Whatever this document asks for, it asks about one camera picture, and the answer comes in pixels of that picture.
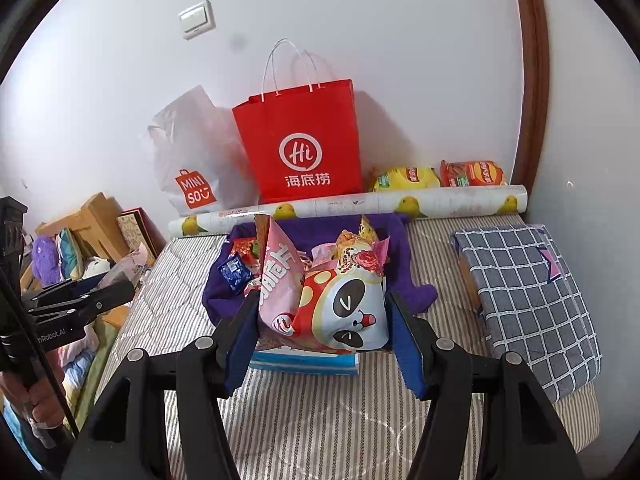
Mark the white Miniso plastic bag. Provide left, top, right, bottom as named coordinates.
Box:
left=145, top=86, right=259, bottom=217

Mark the yellow snack packet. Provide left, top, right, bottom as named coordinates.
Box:
left=358, top=214, right=380, bottom=245

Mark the grey checked folded cloth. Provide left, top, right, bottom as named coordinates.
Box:
left=450, top=224, right=602, bottom=403

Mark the wooden chair frame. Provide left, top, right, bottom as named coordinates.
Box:
left=36, top=192, right=130, bottom=262

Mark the blue foil snack packet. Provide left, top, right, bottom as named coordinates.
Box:
left=218, top=254, right=253, bottom=292

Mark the red paper shopping bag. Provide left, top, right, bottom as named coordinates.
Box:
left=231, top=37, right=366, bottom=205

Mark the white wall switch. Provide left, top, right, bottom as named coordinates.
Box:
left=178, top=0, right=216, bottom=40

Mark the large pink snack bag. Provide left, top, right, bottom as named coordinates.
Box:
left=255, top=214, right=305, bottom=337

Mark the red snack packet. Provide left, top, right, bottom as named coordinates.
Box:
left=230, top=237, right=259, bottom=266

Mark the yellow chips bag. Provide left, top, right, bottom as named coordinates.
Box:
left=370, top=167, right=440, bottom=192

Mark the orange chips bag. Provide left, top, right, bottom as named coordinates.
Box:
left=439, top=160, right=506, bottom=188

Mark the pink snack packet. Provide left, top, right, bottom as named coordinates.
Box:
left=311, top=236, right=390, bottom=275

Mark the patterned picture frame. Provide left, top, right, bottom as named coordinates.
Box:
left=116, top=208, right=166, bottom=266

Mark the panda face snack bag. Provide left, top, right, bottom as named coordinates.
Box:
left=291, top=231, right=390, bottom=353

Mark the rolled duck print paper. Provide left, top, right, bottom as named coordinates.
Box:
left=168, top=185, right=528, bottom=237

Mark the blue cardboard box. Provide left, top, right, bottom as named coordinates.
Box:
left=250, top=347, right=359, bottom=376

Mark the person's left hand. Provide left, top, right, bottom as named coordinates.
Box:
left=1, top=372, right=65, bottom=428

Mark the brown wooden door frame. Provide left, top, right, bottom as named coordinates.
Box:
left=512, top=0, right=550, bottom=193

